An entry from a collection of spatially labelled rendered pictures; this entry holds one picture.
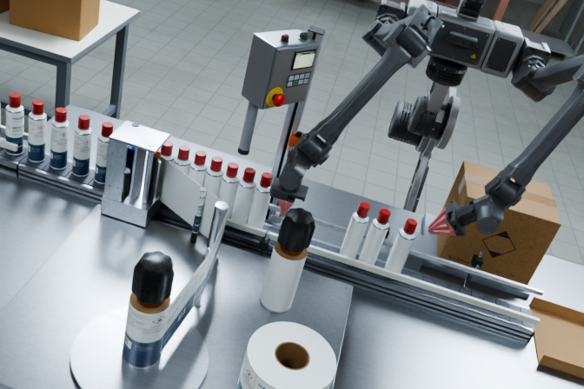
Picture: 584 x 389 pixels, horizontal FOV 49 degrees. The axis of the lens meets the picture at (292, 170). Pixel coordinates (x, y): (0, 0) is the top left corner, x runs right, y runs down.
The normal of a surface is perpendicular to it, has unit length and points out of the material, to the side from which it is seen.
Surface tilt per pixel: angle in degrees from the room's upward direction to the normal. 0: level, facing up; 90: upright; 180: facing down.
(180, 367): 0
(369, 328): 0
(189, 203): 90
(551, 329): 0
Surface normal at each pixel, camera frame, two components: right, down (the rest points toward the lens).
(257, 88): -0.72, 0.22
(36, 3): -0.10, 0.51
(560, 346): 0.22, -0.83
